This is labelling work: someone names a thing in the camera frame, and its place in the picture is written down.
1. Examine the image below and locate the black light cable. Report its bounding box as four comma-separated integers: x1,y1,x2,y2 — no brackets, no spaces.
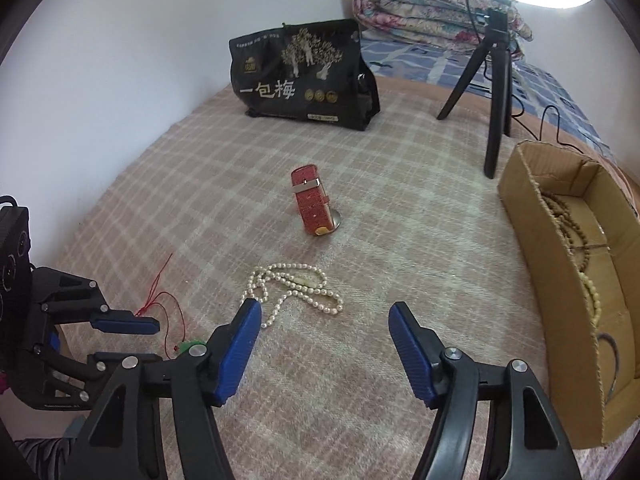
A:
510,105,596,153

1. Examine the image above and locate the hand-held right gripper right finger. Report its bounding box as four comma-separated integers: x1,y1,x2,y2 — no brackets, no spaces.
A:
388,301,583,480

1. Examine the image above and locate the brown wooden bead necklace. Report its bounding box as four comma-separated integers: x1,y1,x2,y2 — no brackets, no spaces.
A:
532,180,608,261

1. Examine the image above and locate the blue patterned bedsheet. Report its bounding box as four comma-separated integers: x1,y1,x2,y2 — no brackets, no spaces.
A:
360,35,613,161

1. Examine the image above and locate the cream bead bracelet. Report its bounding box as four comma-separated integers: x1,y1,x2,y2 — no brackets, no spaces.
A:
580,260,603,321

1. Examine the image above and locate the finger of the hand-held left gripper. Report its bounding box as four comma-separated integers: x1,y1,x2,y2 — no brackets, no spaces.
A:
32,347,166,401
32,267,161,336

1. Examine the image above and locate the white pearl necklace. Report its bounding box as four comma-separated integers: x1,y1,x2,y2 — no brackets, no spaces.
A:
241,262,345,330

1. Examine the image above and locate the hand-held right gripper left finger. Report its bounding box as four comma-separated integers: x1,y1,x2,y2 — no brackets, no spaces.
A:
60,297,262,480

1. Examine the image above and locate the thin black bangle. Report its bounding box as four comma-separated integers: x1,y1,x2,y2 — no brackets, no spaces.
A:
595,332,623,406

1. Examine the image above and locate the red watch strap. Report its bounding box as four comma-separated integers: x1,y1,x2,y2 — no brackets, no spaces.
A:
291,165,345,237

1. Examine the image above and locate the black tripod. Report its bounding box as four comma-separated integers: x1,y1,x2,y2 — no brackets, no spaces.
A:
436,7,521,180

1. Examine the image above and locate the folded floral quilt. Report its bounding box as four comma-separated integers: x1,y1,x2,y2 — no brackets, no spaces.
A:
351,0,535,56

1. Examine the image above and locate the cardboard box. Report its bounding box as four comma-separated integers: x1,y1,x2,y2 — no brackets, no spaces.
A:
497,140,640,453

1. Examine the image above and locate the dark patterned cloth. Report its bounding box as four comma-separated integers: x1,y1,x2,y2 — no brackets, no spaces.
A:
14,451,76,480

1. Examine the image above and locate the red string green pendant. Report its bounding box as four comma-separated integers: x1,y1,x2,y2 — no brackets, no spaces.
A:
134,254,207,357

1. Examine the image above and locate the black printed bag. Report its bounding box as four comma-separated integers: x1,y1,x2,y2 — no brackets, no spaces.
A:
229,19,381,132

